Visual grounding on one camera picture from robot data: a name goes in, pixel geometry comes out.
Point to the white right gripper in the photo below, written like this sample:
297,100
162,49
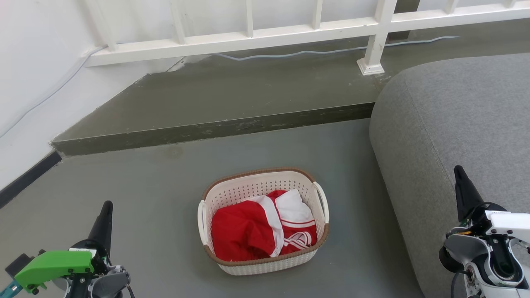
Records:
509,225

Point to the black baseboard strip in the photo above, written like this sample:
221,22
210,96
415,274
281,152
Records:
25,178

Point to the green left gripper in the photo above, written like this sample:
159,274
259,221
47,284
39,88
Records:
54,265

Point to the red and white garment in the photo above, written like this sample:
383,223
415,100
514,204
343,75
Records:
240,227

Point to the grey fabric sofa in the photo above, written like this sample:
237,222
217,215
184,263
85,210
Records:
455,116

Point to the white wooden railing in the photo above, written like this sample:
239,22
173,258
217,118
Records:
248,37

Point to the raised grey concrete step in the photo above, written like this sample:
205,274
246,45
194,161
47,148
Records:
248,91

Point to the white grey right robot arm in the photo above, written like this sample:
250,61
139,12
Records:
463,248

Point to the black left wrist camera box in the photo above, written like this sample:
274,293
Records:
18,263

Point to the white perforated plastic laundry basket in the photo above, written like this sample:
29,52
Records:
248,186

